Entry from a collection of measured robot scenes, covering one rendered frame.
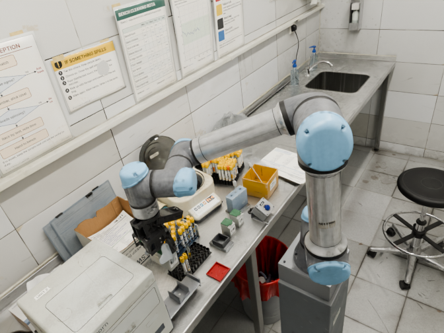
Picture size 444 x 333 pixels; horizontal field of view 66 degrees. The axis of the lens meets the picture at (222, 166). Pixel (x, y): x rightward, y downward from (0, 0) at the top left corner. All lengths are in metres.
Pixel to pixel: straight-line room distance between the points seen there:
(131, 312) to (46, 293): 0.25
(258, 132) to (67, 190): 0.92
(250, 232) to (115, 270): 0.64
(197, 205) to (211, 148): 0.68
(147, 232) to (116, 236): 0.56
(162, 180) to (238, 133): 0.23
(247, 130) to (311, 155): 0.22
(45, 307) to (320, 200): 0.78
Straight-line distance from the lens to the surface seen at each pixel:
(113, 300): 1.02
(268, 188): 1.61
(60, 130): 1.46
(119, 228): 1.59
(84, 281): 1.10
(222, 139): 0.92
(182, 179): 0.86
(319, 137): 0.74
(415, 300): 2.47
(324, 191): 0.85
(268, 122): 0.89
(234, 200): 1.53
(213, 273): 1.37
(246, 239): 1.46
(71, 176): 1.54
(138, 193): 0.90
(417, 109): 3.48
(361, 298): 2.39
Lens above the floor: 1.93
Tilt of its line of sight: 34 degrees down
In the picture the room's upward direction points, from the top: 9 degrees counter-clockwise
